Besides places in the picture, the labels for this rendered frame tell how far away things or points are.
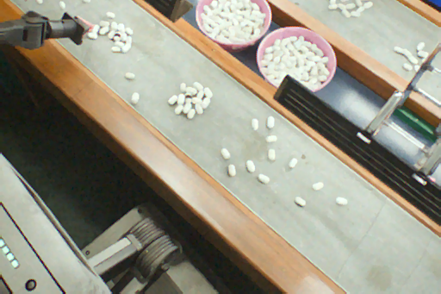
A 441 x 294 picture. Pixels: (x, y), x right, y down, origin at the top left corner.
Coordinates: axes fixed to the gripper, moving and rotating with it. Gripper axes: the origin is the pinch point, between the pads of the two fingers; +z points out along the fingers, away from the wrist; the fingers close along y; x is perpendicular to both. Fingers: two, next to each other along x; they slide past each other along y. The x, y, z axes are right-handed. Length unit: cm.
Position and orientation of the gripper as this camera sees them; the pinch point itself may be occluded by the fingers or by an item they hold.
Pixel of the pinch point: (91, 27)
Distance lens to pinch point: 170.2
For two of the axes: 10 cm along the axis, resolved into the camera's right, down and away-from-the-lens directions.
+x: -4.6, 8.0, 3.9
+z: 4.9, -1.4, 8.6
